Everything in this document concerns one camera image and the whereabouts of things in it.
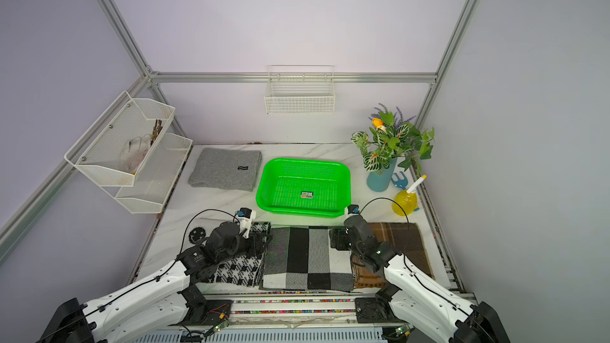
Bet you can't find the green plastic basket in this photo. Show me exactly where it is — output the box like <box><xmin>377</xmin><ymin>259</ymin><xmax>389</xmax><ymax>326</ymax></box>
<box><xmin>256</xmin><ymin>158</ymin><xmax>352</xmax><ymax>219</ymax></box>

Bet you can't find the grey folded scarf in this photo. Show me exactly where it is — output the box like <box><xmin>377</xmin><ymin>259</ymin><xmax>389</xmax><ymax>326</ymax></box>
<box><xmin>187</xmin><ymin>148</ymin><xmax>262</xmax><ymax>192</ymax></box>

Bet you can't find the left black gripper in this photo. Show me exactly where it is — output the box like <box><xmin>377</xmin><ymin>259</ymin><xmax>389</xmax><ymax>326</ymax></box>
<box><xmin>218</xmin><ymin>231</ymin><xmax>273</xmax><ymax>265</ymax></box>

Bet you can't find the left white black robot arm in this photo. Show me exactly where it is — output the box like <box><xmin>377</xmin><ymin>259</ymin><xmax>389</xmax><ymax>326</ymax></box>
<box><xmin>40</xmin><ymin>222</ymin><xmax>271</xmax><ymax>342</ymax></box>

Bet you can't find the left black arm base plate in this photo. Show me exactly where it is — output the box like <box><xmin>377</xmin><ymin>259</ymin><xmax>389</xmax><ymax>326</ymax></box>
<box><xmin>180</xmin><ymin>299</ymin><xmax>234</xmax><ymax>326</ymax></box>

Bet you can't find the white wire wall basket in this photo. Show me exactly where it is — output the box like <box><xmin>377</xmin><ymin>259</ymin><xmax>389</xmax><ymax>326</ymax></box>
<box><xmin>265</xmin><ymin>65</ymin><xmax>336</xmax><ymax>115</ymax></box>

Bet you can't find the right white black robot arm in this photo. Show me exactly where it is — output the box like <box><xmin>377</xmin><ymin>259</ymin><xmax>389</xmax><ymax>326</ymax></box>
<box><xmin>329</xmin><ymin>214</ymin><xmax>510</xmax><ymax>342</ymax></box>

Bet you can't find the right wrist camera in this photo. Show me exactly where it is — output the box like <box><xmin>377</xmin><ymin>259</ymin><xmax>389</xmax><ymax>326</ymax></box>
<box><xmin>346</xmin><ymin>204</ymin><xmax>360</xmax><ymax>216</ymax></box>

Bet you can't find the white mesh shelf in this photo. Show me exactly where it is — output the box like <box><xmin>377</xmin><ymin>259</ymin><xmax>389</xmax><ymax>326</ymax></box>
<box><xmin>64</xmin><ymin>91</ymin><xmax>176</xmax><ymax>187</ymax></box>
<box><xmin>114</xmin><ymin>133</ymin><xmax>192</xmax><ymax>214</ymax></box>

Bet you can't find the artificial plant in blue vase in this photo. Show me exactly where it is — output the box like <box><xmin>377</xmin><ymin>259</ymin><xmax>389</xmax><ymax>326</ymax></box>
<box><xmin>351</xmin><ymin>103</ymin><xmax>435</xmax><ymax>192</ymax></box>

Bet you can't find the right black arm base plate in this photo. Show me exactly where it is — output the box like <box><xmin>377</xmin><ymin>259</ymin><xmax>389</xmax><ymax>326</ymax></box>
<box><xmin>354</xmin><ymin>297</ymin><xmax>402</xmax><ymax>323</ymax></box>

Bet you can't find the white mesh upper shelf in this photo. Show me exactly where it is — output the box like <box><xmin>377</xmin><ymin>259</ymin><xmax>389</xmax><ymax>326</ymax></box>
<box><xmin>64</xmin><ymin>91</ymin><xmax>176</xmax><ymax>187</ymax></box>

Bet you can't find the black white checked scarf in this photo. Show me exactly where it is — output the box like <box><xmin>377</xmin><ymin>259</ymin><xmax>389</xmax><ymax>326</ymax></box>
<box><xmin>261</xmin><ymin>226</ymin><xmax>354</xmax><ymax>292</ymax></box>

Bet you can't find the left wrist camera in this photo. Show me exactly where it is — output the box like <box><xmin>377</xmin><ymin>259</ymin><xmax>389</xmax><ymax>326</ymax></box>
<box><xmin>237</xmin><ymin>207</ymin><xmax>257</xmax><ymax>239</ymax></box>

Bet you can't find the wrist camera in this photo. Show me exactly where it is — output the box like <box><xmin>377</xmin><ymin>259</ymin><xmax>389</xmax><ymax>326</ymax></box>
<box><xmin>346</xmin><ymin>204</ymin><xmax>360</xmax><ymax>216</ymax></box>
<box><xmin>237</xmin><ymin>207</ymin><xmax>257</xmax><ymax>239</ymax></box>

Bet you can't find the clear plastic item in shelf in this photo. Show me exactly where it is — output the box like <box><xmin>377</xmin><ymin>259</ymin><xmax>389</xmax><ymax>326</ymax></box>
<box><xmin>120</xmin><ymin>134</ymin><xmax>152</xmax><ymax>175</ymax></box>

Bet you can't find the white mesh lower shelf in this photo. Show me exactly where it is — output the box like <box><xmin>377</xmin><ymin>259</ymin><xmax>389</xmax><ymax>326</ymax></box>
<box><xmin>114</xmin><ymin>133</ymin><xmax>192</xmax><ymax>214</ymax></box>

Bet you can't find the brown plaid fringed scarf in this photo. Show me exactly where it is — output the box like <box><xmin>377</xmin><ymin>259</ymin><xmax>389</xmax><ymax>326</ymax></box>
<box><xmin>349</xmin><ymin>221</ymin><xmax>435</xmax><ymax>289</ymax></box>

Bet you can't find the small blue garden fork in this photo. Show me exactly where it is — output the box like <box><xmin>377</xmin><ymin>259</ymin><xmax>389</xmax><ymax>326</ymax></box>
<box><xmin>391</xmin><ymin>172</ymin><xmax>409</xmax><ymax>190</ymax></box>

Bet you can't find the yellow spray bottle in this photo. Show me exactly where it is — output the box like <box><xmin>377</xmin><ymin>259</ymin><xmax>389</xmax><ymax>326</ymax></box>
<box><xmin>392</xmin><ymin>175</ymin><xmax>427</xmax><ymax>217</ymax></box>

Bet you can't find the smiley houndstooth scarf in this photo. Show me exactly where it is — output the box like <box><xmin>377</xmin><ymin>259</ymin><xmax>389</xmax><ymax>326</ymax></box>
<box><xmin>194</xmin><ymin>222</ymin><xmax>271</xmax><ymax>287</ymax></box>

